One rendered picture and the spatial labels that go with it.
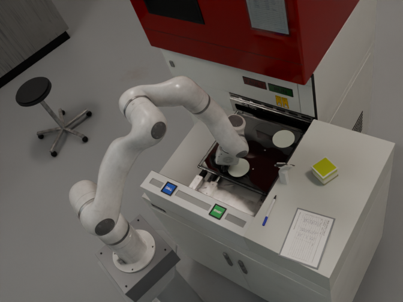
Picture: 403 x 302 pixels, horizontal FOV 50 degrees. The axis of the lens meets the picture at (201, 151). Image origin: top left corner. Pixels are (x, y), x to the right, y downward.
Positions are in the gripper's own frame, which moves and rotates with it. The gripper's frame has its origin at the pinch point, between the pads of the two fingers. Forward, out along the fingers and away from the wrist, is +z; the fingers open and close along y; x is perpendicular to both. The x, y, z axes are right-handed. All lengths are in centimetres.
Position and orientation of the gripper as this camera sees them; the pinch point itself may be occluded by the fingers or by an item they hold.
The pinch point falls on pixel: (225, 166)
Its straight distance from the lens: 193.7
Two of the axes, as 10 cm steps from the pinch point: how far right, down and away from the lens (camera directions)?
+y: 10.0, 0.4, 0.8
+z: -0.8, 6.0, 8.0
